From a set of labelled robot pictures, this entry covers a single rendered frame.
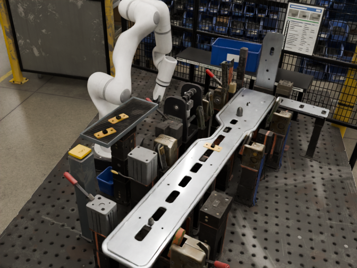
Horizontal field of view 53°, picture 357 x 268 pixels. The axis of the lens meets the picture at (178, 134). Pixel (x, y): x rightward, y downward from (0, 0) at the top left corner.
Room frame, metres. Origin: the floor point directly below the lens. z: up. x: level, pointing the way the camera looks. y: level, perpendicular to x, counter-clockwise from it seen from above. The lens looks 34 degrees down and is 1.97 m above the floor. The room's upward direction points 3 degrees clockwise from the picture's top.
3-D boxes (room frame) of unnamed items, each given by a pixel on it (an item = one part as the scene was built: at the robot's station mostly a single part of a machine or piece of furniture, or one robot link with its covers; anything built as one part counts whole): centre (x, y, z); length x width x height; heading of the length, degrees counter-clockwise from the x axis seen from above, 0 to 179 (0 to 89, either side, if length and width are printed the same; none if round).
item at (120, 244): (1.32, -0.16, 1.00); 1.38 x 0.22 x 0.02; 153
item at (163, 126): (1.36, 0.07, 0.90); 0.05 x 0.05 x 0.40; 63
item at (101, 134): (1.18, 0.29, 1.17); 0.08 x 0.04 x 0.01; 131
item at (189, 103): (1.53, -0.02, 0.94); 0.18 x 0.13 x 0.49; 153
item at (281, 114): (1.61, -0.53, 0.87); 0.12 x 0.09 x 0.35; 63
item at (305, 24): (2.20, -0.71, 1.30); 0.23 x 0.02 x 0.31; 63
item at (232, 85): (1.88, -0.30, 0.88); 0.04 x 0.04 x 0.36; 63
